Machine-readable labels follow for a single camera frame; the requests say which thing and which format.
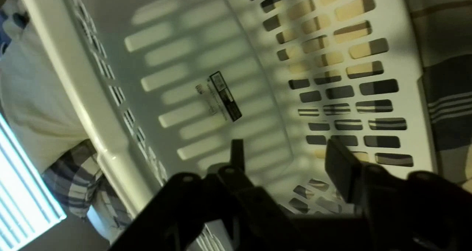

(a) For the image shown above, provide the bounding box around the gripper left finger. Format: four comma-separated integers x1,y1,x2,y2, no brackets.
109,139,295,251

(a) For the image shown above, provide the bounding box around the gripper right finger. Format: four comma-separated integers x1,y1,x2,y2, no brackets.
324,139,472,251

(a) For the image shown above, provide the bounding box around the white plastic laundry basket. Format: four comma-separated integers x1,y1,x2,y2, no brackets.
15,0,437,251

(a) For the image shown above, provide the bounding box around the window with white blinds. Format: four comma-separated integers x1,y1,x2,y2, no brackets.
0,113,67,251

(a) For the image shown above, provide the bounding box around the white pillow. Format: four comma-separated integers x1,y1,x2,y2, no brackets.
0,0,91,174

